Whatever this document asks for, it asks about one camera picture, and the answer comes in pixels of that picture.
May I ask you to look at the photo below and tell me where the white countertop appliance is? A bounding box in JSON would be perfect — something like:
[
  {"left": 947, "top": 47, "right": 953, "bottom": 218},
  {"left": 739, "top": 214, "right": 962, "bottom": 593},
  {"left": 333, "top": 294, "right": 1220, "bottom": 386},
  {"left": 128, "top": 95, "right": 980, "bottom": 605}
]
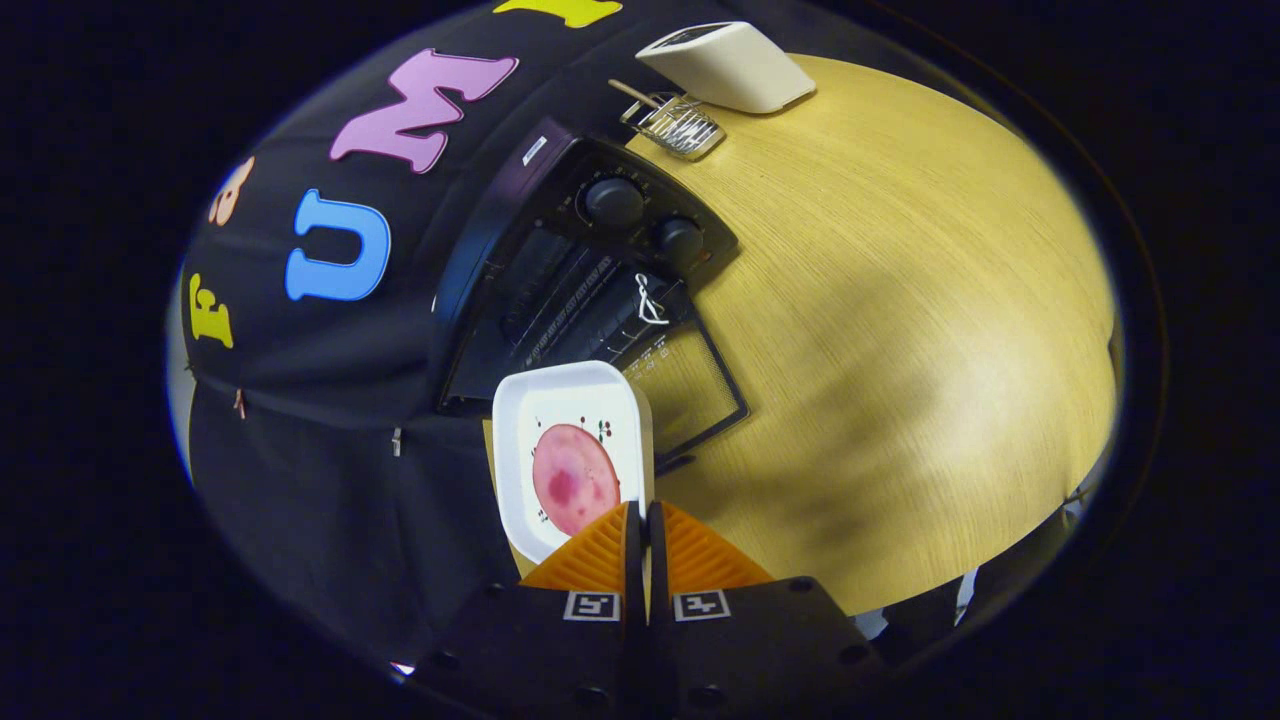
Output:
[{"left": 635, "top": 21, "right": 817, "bottom": 115}]

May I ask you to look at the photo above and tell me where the white square plate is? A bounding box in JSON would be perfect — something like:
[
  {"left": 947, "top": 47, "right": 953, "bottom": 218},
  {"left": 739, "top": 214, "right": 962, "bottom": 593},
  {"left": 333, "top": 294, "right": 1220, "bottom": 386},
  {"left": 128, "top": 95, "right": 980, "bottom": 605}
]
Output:
[{"left": 492, "top": 361, "right": 656, "bottom": 566}]

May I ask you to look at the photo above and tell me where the clear glass holder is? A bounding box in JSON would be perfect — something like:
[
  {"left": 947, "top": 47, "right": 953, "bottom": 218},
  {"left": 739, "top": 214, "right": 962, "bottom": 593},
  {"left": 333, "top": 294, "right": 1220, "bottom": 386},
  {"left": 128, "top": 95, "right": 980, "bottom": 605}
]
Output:
[{"left": 620, "top": 92, "right": 728, "bottom": 163}]

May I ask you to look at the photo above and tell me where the wooden stick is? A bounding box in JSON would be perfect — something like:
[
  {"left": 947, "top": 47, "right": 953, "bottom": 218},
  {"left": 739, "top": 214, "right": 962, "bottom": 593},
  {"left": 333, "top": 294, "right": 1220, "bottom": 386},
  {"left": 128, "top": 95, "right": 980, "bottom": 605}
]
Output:
[{"left": 608, "top": 78, "right": 669, "bottom": 111}]

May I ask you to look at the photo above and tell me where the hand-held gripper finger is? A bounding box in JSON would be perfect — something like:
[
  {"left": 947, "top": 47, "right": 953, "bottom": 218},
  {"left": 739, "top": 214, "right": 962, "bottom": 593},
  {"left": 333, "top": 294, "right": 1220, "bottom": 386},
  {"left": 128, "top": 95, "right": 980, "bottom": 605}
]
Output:
[
  {"left": 405, "top": 502, "right": 643, "bottom": 719},
  {"left": 648, "top": 502, "right": 886, "bottom": 717}
]

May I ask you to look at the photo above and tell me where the pink ham slice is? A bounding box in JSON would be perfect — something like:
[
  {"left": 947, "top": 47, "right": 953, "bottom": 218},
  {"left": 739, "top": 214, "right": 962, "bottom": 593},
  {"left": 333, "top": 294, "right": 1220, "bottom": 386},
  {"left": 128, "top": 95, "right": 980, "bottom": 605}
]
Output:
[{"left": 532, "top": 423, "right": 622, "bottom": 538}]

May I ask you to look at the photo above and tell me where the black toaster oven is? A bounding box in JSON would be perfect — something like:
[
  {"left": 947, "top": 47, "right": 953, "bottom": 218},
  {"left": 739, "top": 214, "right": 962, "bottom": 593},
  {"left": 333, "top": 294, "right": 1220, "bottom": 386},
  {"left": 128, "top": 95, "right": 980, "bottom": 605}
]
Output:
[{"left": 430, "top": 125, "right": 751, "bottom": 476}]

